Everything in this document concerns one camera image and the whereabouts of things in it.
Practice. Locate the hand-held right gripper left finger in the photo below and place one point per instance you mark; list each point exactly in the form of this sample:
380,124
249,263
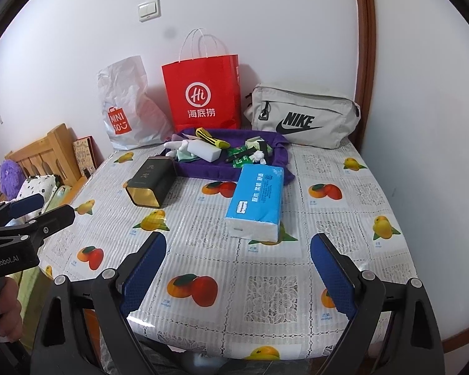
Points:
144,277

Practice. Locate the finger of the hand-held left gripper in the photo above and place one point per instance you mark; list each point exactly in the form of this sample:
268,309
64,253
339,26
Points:
23,203
56,215

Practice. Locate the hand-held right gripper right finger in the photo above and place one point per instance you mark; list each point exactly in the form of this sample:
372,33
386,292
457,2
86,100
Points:
332,277

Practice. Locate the purple towel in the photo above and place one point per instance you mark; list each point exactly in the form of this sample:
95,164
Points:
203,172

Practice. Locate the pale green cloth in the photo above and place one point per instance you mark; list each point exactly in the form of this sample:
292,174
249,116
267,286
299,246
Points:
187,158

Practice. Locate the white paper towel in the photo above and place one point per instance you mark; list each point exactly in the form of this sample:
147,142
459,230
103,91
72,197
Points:
178,146

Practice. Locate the white sponge block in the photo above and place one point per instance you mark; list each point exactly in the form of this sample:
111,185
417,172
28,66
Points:
205,152

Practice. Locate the white tissue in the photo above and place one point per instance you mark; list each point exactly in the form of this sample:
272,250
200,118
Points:
260,157

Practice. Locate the green packet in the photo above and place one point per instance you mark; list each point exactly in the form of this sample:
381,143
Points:
240,156

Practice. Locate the yellow black pouch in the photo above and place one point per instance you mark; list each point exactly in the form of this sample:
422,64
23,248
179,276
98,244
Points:
213,139

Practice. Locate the small green tissue pack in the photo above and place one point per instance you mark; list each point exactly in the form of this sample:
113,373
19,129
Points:
254,141

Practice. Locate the person's left hand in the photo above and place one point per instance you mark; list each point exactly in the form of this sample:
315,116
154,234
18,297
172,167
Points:
8,304

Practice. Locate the white dotted pillow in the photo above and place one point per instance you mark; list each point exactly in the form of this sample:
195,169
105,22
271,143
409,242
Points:
37,185

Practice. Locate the purple plush toy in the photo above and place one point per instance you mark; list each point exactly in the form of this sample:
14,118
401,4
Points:
11,175

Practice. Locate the green bedsheet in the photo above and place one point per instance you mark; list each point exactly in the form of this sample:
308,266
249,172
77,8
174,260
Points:
27,285

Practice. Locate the wooden bed headboard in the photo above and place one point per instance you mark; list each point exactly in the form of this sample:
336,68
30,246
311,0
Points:
43,148

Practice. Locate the brown patterned book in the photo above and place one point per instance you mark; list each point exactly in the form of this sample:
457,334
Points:
84,154

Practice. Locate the black gold tin box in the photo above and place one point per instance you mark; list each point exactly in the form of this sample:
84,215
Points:
152,175

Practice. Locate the blue tissue pack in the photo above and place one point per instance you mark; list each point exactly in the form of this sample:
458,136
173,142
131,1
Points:
254,199

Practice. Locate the white plastic shopping bag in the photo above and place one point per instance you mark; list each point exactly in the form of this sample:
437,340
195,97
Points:
125,86

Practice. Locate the grey waist bag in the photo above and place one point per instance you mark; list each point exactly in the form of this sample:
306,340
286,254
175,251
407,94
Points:
316,105

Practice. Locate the red paper bag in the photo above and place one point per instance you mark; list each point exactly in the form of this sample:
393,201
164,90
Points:
203,74

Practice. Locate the white light switch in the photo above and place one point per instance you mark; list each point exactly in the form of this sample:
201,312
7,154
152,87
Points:
148,9

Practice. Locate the brown wooden door frame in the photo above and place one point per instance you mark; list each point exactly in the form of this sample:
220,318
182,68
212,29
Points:
365,27

